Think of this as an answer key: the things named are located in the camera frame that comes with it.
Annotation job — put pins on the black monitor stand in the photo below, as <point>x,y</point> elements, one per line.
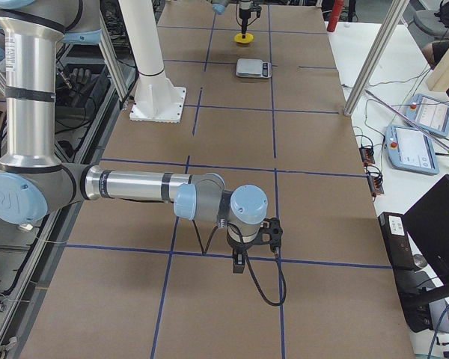
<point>422,302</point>

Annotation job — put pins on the far blue teach pendant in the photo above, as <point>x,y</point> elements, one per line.
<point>430,114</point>

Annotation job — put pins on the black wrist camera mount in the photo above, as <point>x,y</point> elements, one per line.
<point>256,8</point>
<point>271,235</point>

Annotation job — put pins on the yellow mango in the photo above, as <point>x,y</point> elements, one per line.
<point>243,39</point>

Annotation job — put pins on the silver digital kitchen scale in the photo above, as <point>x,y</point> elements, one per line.
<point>253,68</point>

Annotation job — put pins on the black desktop computer box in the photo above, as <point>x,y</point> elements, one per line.
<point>397,243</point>

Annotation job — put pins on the green tipped grabber stick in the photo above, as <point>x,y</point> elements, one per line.
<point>412,123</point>

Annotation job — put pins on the aluminium frame rail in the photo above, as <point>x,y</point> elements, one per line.
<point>21,252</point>

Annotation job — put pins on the black computer monitor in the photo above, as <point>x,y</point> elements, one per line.
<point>427,222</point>

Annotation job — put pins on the blue teach pendant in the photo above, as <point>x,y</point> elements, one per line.
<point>410,150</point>
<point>430,114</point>

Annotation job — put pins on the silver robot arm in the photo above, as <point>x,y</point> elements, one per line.
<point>219,7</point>
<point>35,182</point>

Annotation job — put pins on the aluminium frame post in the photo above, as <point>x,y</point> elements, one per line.
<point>383,36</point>

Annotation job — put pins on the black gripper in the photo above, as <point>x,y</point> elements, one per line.
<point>244,10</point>

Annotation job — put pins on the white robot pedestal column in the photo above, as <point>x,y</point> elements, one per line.
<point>156,98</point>

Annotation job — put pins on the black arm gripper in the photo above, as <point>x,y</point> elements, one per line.
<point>240,247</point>

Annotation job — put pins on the orange relay board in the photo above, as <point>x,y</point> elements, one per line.
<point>375,182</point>
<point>367,155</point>

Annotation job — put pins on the near blue teach pendant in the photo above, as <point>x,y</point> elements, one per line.
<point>410,150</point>

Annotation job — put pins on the red cylinder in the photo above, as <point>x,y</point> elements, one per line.
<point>335,15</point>

